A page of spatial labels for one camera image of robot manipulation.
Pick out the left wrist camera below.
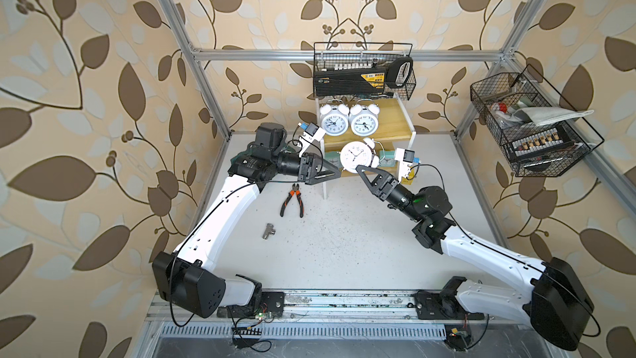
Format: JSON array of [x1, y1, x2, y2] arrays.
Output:
[[298, 123, 326, 157]]

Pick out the white folded paper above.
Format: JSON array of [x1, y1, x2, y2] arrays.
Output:
[[511, 107, 594, 127]]

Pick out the orange black pliers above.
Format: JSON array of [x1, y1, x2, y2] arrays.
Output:
[[279, 182, 305, 219]]

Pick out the green plastic tool case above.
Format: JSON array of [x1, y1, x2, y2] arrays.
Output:
[[230, 141, 300, 173]]

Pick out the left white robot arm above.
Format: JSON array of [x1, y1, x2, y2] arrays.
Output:
[[152, 123, 341, 318]]

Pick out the wooden two-tier shelf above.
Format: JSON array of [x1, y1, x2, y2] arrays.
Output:
[[315, 95, 417, 200]]

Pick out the white twin-bell clock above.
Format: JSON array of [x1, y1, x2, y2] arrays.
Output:
[[340, 138, 379, 173], [319, 104, 349, 137], [349, 104, 380, 138]]

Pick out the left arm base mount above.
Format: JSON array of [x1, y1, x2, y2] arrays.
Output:
[[216, 274, 286, 321]]

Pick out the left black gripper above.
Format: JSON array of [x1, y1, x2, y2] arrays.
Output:
[[274, 154, 345, 192]]

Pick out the small metal bracket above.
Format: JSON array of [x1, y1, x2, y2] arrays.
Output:
[[262, 223, 276, 240]]

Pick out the right wire basket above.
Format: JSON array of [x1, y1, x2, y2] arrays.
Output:
[[470, 65, 605, 177]]

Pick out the small mint square clock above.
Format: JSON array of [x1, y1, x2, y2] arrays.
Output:
[[379, 157, 397, 168]]

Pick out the wire basket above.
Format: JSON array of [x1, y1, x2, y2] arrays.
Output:
[[312, 41, 417, 100], [470, 65, 605, 177]]

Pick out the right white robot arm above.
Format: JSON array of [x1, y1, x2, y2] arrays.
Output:
[[356, 165, 596, 351]]

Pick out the drill bit set box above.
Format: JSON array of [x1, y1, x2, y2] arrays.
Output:
[[507, 126, 576, 160]]

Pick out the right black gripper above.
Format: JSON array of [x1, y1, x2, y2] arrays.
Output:
[[360, 164, 427, 225]]

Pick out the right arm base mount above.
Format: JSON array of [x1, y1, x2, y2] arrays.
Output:
[[412, 276, 485, 321]]

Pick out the back wire basket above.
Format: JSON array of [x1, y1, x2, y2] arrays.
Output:
[[312, 41, 417, 100]]

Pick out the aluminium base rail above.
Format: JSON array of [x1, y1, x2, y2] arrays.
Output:
[[146, 289, 531, 341]]

